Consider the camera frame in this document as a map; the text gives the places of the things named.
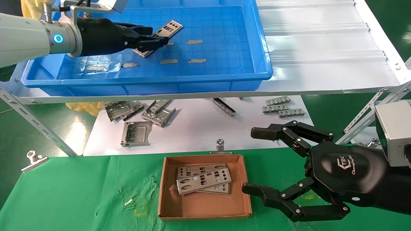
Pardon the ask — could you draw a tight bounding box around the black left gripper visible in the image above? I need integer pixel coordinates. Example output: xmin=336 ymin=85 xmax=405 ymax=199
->
xmin=76 ymin=18 xmax=169 ymax=57

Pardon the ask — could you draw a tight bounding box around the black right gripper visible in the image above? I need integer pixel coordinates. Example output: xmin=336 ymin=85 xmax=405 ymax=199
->
xmin=242 ymin=120 xmax=411 ymax=222

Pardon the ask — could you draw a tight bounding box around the silver perforated shield plate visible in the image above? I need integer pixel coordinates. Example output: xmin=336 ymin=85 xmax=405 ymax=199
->
xmin=176 ymin=167 xmax=232 ymax=195
xmin=133 ymin=20 xmax=183 ymax=58
xmin=177 ymin=163 xmax=227 ymax=179
xmin=197 ymin=183 xmax=231 ymax=195

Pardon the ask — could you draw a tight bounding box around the brown cardboard box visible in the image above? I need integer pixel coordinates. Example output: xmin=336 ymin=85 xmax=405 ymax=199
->
xmin=158 ymin=154 xmax=252 ymax=221

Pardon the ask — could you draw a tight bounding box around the blue plastic tray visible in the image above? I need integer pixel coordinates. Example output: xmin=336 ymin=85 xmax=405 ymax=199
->
xmin=21 ymin=0 xmax=273 ymax=97

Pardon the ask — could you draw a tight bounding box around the small notched metal strip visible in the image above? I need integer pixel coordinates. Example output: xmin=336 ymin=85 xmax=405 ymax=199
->
xmin=262 ymin=104 xmax=288 ymax=114
xmin=265 ymin=96 xmax=291 ymax=106
xmin=278 ymin=109 xmax=305 ymax=118

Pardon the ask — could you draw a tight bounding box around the long narrow metal bar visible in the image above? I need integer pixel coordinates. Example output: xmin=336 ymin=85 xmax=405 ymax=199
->
xmin=212 ymin=98 xmax=236 ymax=116

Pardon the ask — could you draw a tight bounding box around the white flat board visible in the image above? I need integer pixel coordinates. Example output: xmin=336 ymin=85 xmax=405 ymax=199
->
xmin=83 ymin=95 xmax=314 ymax=157

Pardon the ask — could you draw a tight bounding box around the perforated white shelf brace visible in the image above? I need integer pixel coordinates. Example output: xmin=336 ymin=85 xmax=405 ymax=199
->
xmin=336 ymin=109 xmax=378 ymax=145
xmin=0 ymin=88 xmax=78 ymax=157
xmin=343 ymin=80 xmax=411 ymax=133

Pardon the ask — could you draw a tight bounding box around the yellow mesh bag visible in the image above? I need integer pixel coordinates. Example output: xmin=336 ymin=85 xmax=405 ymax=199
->
xmin=21 ymin=0 xmax=48 ymax=16
xmin=66 ymin=102 xmax=105 ymax=116

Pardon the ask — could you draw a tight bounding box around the white metal shelf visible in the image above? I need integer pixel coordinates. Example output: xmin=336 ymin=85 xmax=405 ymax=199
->
xmin=0 ymin=0 xmax=411 ymax=105

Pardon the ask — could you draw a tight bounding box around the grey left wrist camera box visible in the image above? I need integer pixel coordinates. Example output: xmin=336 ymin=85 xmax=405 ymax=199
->
xmin=93 ymin=0 xmax=129 ymax=14

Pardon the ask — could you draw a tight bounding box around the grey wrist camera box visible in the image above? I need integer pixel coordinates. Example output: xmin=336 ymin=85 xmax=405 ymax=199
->
xmin=375 ymin=100 xmax=411 ymax=168
xmin=93 ymin=0 xmax=129 ymax=14

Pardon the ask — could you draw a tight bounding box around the silver camera mount bracket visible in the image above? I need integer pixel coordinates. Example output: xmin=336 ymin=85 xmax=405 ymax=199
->
xmin=69 ymin=5 xmax=116 ymax=24

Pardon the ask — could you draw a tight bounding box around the small folded metal bracket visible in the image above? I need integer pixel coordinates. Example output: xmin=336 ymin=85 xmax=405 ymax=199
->
xmin=148 ymin=99 xmax=173 ymax=115

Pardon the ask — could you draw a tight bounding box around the black camera cable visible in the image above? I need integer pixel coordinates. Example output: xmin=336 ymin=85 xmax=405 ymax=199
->
xmin=59 ymin=0 xmax=92 ymax=12

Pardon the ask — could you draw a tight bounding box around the dark stamped metal bracket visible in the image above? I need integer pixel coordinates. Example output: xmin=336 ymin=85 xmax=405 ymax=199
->
xmin=124 ymin=103 xmax=145 ymax=122

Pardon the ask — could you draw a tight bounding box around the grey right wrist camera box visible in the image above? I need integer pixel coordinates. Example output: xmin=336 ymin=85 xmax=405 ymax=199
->
xmin=375 ymin=100 xmax=411 ymax=168

